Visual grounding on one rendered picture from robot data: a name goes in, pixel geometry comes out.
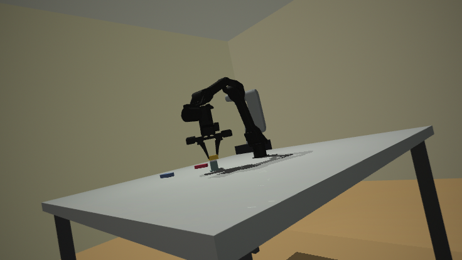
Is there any blue rectangular block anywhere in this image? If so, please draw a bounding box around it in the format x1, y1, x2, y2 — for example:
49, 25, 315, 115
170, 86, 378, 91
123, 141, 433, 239
160, 173, 174, 178

